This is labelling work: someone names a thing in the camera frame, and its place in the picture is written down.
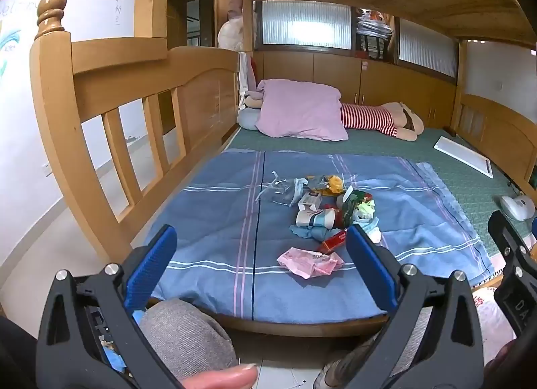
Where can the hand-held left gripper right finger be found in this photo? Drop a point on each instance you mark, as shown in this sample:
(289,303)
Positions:
(369,263)

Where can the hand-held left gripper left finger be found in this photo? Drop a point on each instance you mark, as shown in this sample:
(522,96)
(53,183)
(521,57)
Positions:
(153,259)

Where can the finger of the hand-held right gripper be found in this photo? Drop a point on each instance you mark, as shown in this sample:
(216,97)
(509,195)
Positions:
(514,246)

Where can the blue face mask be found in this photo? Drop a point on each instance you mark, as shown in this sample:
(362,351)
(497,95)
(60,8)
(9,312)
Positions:
(310,232)
(371,230)

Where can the white red-printed plastic bag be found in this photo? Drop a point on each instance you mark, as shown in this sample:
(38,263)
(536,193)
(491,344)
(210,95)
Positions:
(486,309)

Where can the red packet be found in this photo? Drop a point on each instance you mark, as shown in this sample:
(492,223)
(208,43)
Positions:
(333,241)

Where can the light green paper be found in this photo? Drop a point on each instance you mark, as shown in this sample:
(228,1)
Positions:
(366,207)

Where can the green snack bag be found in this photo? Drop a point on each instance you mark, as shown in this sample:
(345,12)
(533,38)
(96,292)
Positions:
(349,206)

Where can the pink plastic packet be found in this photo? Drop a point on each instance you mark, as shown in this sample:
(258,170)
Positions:
(308,261)

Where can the white paper cup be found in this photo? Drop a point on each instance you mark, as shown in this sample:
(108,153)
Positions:
(314,217)

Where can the yellow wrapper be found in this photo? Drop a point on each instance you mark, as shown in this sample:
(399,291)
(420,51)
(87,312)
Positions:
(334,184)

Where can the clear plastic wrapper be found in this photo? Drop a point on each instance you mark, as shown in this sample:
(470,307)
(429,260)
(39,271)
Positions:
(281,191)

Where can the person's right hand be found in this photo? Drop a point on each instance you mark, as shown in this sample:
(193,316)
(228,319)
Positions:
(499,361)

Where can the person's left hand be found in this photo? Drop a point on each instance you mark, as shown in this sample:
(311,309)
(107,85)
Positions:
(228,378)

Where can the white plastic massager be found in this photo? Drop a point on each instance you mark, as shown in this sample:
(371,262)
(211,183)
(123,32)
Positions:
(516,206)

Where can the blue striped blanket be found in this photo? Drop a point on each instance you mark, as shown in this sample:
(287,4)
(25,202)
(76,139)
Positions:
(218,225)

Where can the person's grey trousers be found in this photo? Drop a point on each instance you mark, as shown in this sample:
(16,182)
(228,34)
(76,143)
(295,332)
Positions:
(184,338)

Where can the white flat board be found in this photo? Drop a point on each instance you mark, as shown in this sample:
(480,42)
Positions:
(461,156)

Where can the grey brown shoe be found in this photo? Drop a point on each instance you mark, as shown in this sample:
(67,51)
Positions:
(335,372)

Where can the grey blue cushion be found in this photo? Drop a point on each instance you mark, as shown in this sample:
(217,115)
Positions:
(248,119)

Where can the pink pillow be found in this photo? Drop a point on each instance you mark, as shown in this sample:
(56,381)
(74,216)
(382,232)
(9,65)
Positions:
(298,109)

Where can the wooden bunk bed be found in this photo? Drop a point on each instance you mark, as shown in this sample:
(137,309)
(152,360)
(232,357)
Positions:
(201,91)

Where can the small beige plush toy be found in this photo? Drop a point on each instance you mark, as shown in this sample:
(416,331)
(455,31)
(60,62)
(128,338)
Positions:
(254,100)

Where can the white hanging cloth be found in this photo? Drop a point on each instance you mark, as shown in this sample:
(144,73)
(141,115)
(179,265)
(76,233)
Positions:
(244,74)

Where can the ribbed glass window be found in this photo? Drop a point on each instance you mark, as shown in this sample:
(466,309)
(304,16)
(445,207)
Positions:
(428,49)
(306,23)

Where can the stack of books and papers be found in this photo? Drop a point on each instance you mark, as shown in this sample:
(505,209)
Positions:
(373,28)

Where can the plain white plastic bag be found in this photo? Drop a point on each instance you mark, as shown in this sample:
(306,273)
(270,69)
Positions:
(230,34)

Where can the white wall socket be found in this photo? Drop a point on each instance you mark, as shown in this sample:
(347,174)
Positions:
(47,169)

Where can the wooden wall cabinet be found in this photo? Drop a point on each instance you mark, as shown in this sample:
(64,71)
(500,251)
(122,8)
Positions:
(327,67)

